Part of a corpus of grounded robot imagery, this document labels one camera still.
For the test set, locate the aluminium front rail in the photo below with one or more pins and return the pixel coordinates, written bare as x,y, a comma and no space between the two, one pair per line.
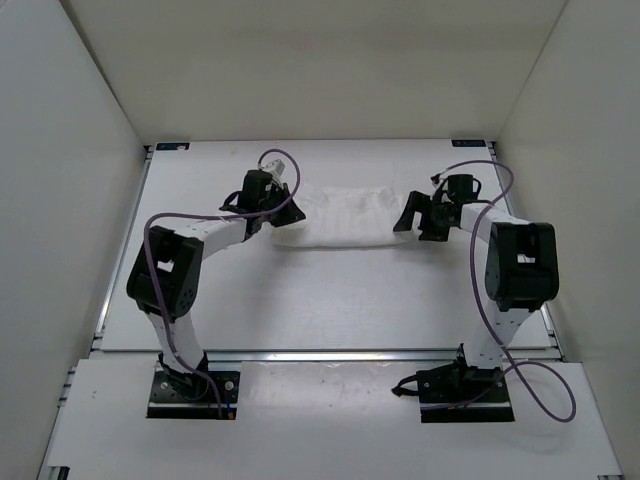
332,356

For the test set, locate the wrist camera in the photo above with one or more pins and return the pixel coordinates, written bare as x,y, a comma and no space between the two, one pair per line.
439,181
275,168

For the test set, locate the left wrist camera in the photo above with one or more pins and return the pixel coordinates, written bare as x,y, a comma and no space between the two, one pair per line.
275,168

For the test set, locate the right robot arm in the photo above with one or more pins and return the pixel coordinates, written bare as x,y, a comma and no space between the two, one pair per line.
481,357

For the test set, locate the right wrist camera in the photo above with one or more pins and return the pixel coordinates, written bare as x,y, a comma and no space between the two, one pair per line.
439,181

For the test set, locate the white pleated skirt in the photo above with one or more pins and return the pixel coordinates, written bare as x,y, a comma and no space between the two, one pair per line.
344,218

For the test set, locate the aluminium left side rail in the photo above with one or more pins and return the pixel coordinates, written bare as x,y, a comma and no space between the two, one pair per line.
113,280

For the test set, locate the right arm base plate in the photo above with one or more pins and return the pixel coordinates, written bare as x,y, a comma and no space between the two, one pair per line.
444,397

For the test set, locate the left blue corner label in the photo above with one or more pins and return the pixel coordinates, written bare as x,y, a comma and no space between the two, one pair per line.
172,146

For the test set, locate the blue corner label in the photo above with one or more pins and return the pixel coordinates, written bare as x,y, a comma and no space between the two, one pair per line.
172,146
468,143

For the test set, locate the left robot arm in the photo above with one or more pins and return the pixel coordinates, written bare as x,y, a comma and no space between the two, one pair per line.
164,279

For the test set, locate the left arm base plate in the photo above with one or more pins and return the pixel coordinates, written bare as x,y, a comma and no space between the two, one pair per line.
169,400

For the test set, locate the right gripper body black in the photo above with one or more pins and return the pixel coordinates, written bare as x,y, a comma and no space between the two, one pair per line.
434,223

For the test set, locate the right blue corner label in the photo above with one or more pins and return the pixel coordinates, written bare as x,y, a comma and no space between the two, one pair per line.
468,143

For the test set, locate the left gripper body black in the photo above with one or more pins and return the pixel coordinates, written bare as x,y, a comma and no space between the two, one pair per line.
267,202

